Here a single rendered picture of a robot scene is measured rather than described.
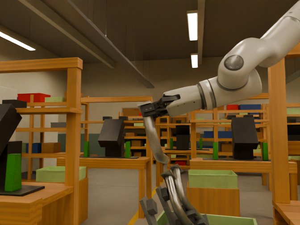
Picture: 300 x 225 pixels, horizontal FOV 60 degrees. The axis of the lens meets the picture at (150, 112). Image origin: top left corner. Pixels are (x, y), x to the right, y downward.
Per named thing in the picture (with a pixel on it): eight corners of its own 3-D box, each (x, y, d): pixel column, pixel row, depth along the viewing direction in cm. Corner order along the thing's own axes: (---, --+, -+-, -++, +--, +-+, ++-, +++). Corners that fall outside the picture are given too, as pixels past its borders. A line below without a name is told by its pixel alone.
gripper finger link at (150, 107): (162, 101, 75) (140, 107, 75) (160, 97, 72) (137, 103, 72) (165, 110, 73) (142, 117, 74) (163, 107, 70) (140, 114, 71)
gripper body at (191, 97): (200, 91, 80) (165, 101, 81) (199, 77, 71) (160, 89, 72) (207, 113, 78) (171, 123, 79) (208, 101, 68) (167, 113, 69)
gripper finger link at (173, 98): (186, 96, 73) (172, 105, 77) (169, 92, 68) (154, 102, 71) (188, 100, 73) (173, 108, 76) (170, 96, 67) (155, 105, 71)
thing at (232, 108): (268, 177, 771) (265, 102, 788) (167, 173, 826) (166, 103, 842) (263, 173, 824) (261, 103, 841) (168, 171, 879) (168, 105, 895)
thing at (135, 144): (189, 164, 1050) (188, 110, 1067) (117, 163, 1104) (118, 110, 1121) (189, 163, 1103) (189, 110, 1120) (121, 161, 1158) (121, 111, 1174)
